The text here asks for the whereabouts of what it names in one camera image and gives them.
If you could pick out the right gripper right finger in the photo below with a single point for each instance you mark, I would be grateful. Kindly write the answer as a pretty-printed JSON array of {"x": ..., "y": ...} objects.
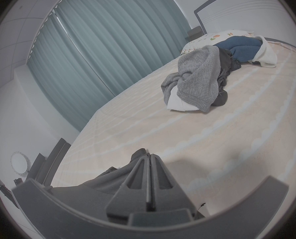
[{"x": 165, "y": 195}]

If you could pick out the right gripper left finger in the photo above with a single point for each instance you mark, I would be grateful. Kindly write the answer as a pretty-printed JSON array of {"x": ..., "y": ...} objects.
[{"x": 133, "y": 195}]

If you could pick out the black T-shirt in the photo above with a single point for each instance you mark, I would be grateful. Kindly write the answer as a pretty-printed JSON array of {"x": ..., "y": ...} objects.
[{"x": 113, "y": 180}]

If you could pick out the bed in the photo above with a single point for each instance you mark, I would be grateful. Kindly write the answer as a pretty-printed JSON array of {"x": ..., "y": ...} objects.
[{"x": 237, "y": 133}]

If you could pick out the pile of clothes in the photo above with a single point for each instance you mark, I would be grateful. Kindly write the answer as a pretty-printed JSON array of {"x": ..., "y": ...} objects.
[{"x": 200, "y": 78}]

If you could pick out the black chest of drawers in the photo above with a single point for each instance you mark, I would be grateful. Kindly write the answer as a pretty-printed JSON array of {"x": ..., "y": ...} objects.
[{"x": 53, "y": 158}]

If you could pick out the round white mirror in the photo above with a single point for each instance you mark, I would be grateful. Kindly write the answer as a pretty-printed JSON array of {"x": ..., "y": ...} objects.
[{"x": 19, "y": 163}]

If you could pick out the blue-green curtain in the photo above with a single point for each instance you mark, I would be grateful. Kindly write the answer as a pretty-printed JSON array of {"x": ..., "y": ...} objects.
[
  {"x": 63, "y": 83},
  {"x": 128, "y": 33}
]

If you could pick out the white printed pillow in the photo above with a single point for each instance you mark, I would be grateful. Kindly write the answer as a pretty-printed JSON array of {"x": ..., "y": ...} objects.
[{"x": 205, "y": 40}]

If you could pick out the grey bedside table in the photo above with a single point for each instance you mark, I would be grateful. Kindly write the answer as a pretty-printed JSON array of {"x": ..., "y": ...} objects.
[{"x": 195, "y": 32}]

